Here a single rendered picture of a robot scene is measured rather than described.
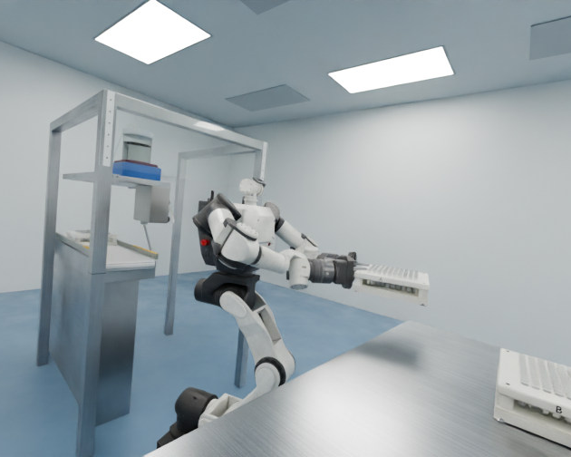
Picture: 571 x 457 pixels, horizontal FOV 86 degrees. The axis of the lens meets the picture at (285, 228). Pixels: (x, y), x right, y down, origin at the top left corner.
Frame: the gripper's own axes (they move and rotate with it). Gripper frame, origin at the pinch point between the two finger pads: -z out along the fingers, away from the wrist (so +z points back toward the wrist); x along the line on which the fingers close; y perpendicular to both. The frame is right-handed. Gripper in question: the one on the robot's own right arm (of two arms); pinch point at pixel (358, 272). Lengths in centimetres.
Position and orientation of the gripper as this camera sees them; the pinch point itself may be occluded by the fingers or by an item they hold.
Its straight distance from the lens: 118.0
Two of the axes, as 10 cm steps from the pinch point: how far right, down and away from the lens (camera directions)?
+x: -0.6, 10.0, 0.3
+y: 1.6, 0.4, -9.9
